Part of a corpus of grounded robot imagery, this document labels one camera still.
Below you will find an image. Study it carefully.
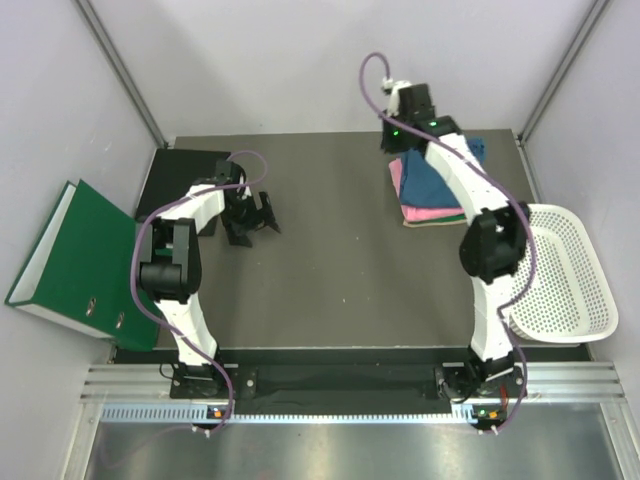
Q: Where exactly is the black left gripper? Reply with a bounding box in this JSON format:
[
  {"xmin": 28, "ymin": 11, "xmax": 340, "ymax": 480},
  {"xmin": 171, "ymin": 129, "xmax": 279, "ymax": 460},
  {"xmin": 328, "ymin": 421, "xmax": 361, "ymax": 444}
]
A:
[{"xmin": 220, "ymin": 189, "xmax": 279, "ymax": 246}]

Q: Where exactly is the blue t shirt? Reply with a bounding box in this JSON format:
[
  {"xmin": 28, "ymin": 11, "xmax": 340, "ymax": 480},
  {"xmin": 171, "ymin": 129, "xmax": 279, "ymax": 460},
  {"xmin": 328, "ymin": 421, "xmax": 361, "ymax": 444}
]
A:
[{"xmin": 399, "ymin": 149, "xmax": 460, "ymax": 209}]

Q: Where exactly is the pink t shirt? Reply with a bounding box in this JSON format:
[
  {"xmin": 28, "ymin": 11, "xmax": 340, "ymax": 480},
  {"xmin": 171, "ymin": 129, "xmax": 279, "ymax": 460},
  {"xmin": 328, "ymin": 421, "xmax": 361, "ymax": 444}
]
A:
[{"xmin": 389, "ymin": 158, "xmax": 464, "ymax": 222}]

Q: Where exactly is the white perforated plastic basket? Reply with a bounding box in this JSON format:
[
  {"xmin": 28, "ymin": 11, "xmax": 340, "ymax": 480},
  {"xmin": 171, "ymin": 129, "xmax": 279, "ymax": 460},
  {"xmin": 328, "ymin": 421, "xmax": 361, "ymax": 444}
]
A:
[{"xmin": 509, "ymin": 204, "xmax": 619, "ymax": 344}]

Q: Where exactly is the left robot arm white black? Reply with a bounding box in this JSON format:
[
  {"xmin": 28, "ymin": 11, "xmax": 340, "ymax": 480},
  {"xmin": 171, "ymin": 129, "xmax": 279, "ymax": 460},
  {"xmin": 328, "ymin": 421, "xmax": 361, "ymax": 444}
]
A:
[{"xmin": 130, "ymin": 156, "xmax": 281, "ymax": 399}]

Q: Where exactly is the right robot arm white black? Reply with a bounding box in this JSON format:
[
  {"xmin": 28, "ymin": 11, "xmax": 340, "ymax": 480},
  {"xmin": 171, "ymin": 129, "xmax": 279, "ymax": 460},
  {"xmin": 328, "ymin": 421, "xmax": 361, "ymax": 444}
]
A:
[{"xmin": 382, "ymin": 78, "xmax": 529, "ymax": 397}]

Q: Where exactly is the green folded t shirt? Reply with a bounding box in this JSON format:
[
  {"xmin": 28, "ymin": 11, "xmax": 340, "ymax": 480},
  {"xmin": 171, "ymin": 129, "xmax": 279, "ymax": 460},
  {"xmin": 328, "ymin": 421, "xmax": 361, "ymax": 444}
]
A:
[{"xmin": 432, "ymin": 214, "xmax": 466, "ymax": 224}]

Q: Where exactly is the green ring binder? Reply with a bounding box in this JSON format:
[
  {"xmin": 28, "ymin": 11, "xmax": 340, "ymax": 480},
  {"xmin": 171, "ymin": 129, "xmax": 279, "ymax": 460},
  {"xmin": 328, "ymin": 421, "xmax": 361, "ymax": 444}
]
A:
[{"xmin": 5, "ymin": 181, "xmax": 159, "ymax": 352}]

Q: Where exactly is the grey slotted cable duct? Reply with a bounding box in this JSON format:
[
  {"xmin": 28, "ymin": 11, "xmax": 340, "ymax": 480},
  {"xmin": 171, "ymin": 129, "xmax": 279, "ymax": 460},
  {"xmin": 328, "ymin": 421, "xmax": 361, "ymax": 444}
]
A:
[{"xmin": 101, "ymin": 403, "xmax": 478, "ymax": 425}]

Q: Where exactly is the right aluminium corner post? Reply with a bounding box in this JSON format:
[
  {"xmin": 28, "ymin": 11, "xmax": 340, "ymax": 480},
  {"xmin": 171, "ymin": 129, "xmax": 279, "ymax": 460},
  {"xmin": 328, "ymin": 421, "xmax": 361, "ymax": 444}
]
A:
[{"xmin": 516, "ymin": 0, "xmax": 612, "ymax": 147}]

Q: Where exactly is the aluminium corner post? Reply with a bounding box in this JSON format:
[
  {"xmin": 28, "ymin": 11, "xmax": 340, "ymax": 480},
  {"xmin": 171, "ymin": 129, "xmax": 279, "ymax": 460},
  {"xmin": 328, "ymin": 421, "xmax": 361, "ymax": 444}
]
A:
[
  {"xmin": 516, "ymin": 0, "xmax": 612, "ymax": 147},
  {"xmin": 71, "ymin": 0, "xmax": 169, "ymax": 148}
]

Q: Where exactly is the left aluminium corner post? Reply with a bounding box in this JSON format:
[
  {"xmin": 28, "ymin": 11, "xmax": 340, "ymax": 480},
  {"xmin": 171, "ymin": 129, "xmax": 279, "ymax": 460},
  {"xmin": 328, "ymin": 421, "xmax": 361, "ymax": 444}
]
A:
[{"xmin": 71, "ymin": 0, "xmax": 169, "ymax": 148}]

